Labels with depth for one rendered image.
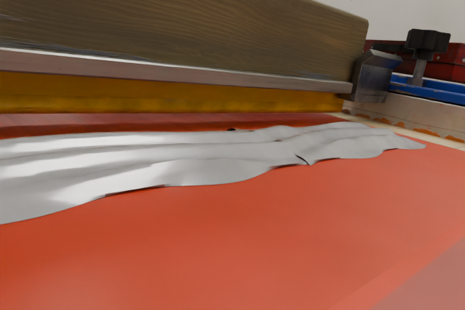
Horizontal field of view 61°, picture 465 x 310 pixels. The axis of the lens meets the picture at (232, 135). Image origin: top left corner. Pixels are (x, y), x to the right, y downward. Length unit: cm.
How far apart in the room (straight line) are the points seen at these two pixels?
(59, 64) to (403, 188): 18
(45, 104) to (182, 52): 9
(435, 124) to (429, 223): 28
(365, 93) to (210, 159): 28
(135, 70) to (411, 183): 16
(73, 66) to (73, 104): 4
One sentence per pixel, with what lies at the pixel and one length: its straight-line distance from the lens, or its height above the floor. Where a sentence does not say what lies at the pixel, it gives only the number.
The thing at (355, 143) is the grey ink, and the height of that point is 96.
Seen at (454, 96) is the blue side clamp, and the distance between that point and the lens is 45.
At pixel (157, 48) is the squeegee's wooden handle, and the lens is 24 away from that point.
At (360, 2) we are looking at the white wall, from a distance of 253.
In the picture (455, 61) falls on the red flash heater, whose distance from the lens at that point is 108.
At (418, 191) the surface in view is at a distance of 22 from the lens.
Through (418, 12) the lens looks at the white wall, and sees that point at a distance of 238.
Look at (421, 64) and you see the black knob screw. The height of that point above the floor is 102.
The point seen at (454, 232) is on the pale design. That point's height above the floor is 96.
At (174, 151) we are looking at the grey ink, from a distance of 18.
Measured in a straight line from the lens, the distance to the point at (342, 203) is 17.
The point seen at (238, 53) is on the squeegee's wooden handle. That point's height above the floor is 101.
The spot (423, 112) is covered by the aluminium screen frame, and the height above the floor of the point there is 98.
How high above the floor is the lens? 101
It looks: 12 degrees down
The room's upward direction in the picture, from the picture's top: 9 degrees clockwise
